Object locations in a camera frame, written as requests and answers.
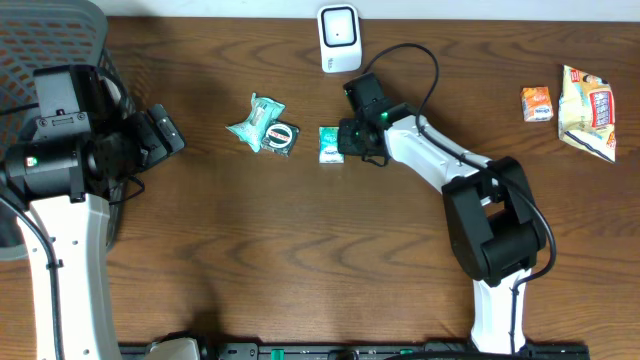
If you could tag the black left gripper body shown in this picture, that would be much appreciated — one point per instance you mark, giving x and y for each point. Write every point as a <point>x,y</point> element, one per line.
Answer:
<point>163,129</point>

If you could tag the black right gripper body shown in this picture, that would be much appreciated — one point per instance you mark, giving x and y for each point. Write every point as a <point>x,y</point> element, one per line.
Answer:
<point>349,139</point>

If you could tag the small teal tissue pack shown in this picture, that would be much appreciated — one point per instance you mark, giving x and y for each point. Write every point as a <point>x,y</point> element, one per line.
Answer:
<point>328,146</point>

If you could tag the teal snack packet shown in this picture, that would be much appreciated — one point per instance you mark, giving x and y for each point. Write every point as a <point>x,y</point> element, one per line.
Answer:
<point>252,130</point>

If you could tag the orange small snack packet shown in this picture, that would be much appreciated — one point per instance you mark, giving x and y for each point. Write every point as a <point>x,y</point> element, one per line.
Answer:
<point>536,104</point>

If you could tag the large white snack bag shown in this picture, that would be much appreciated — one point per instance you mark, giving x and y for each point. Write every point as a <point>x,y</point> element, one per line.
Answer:
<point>586,114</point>

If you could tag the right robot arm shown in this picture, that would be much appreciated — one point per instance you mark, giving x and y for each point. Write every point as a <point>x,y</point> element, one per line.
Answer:
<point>495,228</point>

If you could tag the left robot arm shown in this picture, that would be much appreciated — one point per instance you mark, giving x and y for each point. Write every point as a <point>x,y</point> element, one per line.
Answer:
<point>66,241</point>

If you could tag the white barcode scanner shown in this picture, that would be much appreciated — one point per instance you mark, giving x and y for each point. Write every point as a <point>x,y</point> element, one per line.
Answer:
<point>339,38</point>

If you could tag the grey plastic mesh basket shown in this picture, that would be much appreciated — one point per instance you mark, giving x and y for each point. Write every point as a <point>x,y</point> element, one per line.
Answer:
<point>57,69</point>

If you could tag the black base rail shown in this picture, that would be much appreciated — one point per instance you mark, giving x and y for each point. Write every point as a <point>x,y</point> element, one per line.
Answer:
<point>253,351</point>

